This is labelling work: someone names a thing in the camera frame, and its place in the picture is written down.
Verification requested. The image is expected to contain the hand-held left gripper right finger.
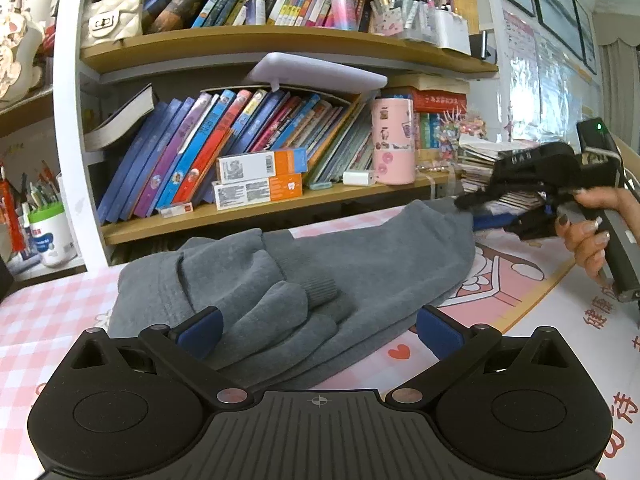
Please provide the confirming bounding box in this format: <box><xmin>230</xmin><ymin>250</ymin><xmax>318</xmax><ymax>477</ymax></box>
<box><xmin>384</xmin><ymin>304</ymin><xmax>576</xmax><ymax>411</ymax></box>

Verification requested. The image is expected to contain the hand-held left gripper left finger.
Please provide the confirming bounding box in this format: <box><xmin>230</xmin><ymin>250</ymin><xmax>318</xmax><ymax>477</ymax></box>
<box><xmin>67</xmin><ymin>306</ymin><xmax>256</xmax><ymax>411</ymax></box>

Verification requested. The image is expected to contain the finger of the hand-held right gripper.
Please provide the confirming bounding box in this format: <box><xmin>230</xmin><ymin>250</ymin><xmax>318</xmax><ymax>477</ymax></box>
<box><xmin>452</xmin><ymin>187</ymin><xmax>547</xmax><ymax>211</ymax></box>
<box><xmin>472</xmin><ymin>205</ymin><xmax>558</xmax><ymax>241</ymax></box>

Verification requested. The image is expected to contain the grey fleece sweater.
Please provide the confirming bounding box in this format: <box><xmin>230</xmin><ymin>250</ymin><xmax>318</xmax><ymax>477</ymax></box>
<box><xmin>107</xmin><ymin>199</ymin><xmax>476</xmax><ymax>391</ymax></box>

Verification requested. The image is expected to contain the person's right hand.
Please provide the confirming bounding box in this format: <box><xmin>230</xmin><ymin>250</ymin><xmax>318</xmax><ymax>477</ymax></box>
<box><xmin>555</xmin><ymin>187</ymin><xmax>640</xmax><ymax>283</ymax></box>

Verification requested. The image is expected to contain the stack of magazines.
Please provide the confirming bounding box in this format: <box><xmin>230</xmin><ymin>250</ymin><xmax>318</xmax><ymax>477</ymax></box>
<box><xmin>457</xmin><ymin>132</ymin><xmax>546</xmax><ymax>211</ymax></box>

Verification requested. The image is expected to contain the colourful bead ornament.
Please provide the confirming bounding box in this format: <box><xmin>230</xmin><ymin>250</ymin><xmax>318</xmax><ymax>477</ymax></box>
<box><xmin>440</xmin><ymin>110</ymin><xmax>488</xmax><ymax>141</ymax></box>

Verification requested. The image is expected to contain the row of thin children books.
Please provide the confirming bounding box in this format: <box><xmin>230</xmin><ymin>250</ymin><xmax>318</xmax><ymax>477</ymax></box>
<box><xmin>415</xmin><ymin>110</ymin><xmax>443</xmax><ymax>151</ymax></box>

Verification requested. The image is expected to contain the pink sticker tumbler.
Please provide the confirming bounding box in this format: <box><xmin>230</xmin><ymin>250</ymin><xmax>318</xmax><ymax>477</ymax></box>
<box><xmin>371</xmin><ymin>97</ymin><xmax>417</xmax><ymax>186</ymax></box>

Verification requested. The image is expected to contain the red thick dictionary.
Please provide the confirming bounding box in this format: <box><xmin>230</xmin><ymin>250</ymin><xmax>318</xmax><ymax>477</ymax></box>
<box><xmin>412</xmin><ymin>91</ymin><xmax>468</xmax><ymax>113</ymax></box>

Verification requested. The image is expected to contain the beige curtain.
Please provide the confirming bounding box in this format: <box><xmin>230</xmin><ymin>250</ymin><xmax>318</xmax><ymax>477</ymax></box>
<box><xmin>597</xmin><ymin>35</ymin><xmax>640</xmax><ymax>156</ymax></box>

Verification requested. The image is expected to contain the small black device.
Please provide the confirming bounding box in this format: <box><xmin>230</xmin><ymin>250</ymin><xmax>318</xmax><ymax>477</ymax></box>
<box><xmin>470</xmin><ymin>30</ymin><xmax>493</xmax><ymax>61</ymax></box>

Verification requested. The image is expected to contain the orange white carton box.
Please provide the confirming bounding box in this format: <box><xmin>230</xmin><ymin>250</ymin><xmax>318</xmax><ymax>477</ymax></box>
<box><xmin>212</xmin><ymin>172</ymin><xmax>304</xmax><ymax>211</ymax></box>
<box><xmin>216</xmin><ymin>147</ymin><xmax>308</xmax><ymax>183</ymax></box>

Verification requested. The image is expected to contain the white pen holder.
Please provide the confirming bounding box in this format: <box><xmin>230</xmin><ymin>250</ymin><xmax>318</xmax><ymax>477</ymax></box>
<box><xmin>432</xmin><ymin>7</ymin><xmax>472</xmax><ymax>53</ymax></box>

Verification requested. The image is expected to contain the pink checked cartoon table mat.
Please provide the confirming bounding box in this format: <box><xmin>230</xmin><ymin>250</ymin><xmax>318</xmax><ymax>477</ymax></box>
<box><xmin>0</xmin><ymin>205</ymin><xmax>640</xmax><ymax>480</ymax></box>

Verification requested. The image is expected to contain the white tub green lid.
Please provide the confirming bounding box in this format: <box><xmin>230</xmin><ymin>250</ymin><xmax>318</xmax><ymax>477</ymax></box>
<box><xmin>27</xmin><ymin>203</ymin><xmax>68</xmax><ymax>267</ymax></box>

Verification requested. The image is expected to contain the row of blue slanted books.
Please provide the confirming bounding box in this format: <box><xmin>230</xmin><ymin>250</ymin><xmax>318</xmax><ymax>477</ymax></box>
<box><xmin>95</xmin><ymin>87</ymin><xmax>373</xmax><ymax>226</ymax></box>

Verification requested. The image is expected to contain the yellow woven basket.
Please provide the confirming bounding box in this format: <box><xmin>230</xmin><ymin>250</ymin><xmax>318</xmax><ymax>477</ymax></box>
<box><xmin>445</xmin><ymin>0</ymin><xmax>476</xmax><ymax>36</ymax></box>

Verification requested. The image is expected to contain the black flat case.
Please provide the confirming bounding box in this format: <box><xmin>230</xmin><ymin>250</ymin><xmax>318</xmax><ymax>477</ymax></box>
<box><xmin>0</xmin><ymin>257</ymin><xmax>16</xmax><ymax>301</ymax></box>

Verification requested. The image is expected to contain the pink patterned pen cup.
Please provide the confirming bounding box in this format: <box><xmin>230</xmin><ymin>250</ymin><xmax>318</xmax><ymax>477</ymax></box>
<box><xmin>372</xmin><ymin>7</ymin><xmax>403</xmax><ymax>36</ymax></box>

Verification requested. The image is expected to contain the bunch of pens and brushes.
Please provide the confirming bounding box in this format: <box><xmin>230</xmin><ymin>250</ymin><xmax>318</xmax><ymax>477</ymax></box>
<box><xmin>0</xmin><ymin>160</ymin><xmax>63</xmax><ymax>216</ymax></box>

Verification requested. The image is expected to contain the white flat lamp panel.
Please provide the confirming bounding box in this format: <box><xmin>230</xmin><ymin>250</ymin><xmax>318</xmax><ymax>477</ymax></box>
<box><xmin>244</xmin><ymin>51</ymin><xmax>389</xmax><ymax>95</ymax></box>

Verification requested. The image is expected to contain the red tassel charm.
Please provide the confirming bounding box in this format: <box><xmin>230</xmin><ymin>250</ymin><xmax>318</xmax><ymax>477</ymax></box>
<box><xmin>0</xmin><ymin>162</ymin><xmax>23</xmax><ymax>256</ymax></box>

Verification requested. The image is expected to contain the thick black book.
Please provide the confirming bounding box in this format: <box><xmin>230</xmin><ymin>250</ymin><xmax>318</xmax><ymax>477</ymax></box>
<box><xmin>82</xmin><ymin>84</ymin><xmax>155</xmax><ymax>151</ymax></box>

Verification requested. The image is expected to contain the pink gradient bottle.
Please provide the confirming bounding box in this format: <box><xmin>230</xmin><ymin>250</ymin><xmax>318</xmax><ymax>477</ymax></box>
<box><xmin>330</xmin><ymin>0</ymin><xmax>360</xmax><ymax>32</ymax></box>

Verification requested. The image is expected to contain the white wooden bookshelf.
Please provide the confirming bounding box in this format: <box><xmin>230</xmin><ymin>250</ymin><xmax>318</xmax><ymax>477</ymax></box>
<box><xmin>0</xmin><ymin>0</ymin><xmax>501</xmax><ymax>268</ymax></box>

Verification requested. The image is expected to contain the cream quilted handbag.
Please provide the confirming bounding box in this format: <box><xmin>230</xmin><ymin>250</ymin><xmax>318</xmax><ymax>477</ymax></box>
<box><xmin>80</xmin><ymin>0</ymin><xmax>143</xmax><ymax>50</ymax></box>

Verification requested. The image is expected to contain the cartoon paper sign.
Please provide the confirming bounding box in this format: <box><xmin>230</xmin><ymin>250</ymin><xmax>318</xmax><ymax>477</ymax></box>
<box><xmin>0</xmin><ymin>0</ymin><xmax>46</xmax><ymax>101</ymax></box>

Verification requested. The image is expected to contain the white cable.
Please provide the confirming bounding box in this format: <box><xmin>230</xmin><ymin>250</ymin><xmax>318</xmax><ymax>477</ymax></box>
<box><xmin>585</xmin><ymin>146</ymin><xmax>640</xmax><ymax>186</ymax></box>

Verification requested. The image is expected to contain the wall calendar poster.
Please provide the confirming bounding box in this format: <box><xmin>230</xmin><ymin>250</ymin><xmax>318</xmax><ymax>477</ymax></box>
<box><xmin>501</xmin><ymin>9</ymin><xmax>606</xmax><ymax>143</ymax></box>

